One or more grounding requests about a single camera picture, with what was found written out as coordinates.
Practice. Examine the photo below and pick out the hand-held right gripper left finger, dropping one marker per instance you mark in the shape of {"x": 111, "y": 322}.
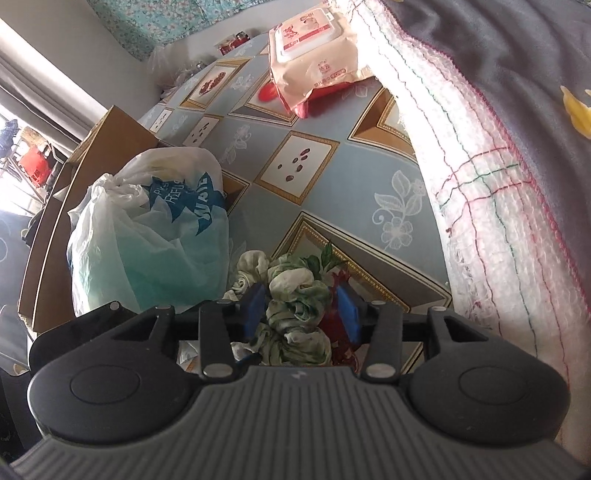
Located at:
{"x": 253, "y": 309}

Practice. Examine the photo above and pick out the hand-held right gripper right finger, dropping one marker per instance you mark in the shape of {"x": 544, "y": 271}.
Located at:
{"x": 348, "y": 314}

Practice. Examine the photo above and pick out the green white cloth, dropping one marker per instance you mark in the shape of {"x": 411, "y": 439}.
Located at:
{"x": 295, "y": 300}

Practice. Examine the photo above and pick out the brown cardboard box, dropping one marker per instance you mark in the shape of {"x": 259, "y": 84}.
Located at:
{"x": 115, "y": 138}

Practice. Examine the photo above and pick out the white plastic bag blue print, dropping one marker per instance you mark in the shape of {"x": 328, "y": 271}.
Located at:
{"x": 147, "y": 240}

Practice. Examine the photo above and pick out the patterned light blue tablecloth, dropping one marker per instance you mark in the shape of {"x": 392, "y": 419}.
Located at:
{"x": 351, "y": 184}

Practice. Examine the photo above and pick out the white woven blanket pink edge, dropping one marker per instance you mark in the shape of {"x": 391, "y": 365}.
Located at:
{"x": 485, "y": 207}

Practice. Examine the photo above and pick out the red packet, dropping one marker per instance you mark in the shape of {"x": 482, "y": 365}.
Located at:
{"x": 314, "y": 104}

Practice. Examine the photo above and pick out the clear plastic bag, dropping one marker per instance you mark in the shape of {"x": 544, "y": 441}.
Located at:
{"x": 171, "y": 69}

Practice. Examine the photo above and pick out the red crate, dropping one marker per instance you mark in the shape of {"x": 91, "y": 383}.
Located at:
{"x": 33, "y": 166}

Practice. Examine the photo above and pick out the pink wet wipes pack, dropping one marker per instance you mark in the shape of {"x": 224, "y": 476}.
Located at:
{"x": 314, "y": 50}

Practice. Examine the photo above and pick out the grey curtain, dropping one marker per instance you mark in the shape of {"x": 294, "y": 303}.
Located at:
{"x": 46, "y": 92}

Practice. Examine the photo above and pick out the hanging dark blue garment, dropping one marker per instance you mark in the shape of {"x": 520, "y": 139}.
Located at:
{"x": 8, "y": 134}

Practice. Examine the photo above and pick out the teal floral cloth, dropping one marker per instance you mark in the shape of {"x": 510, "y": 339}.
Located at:
{"x": 152, "y": 23}

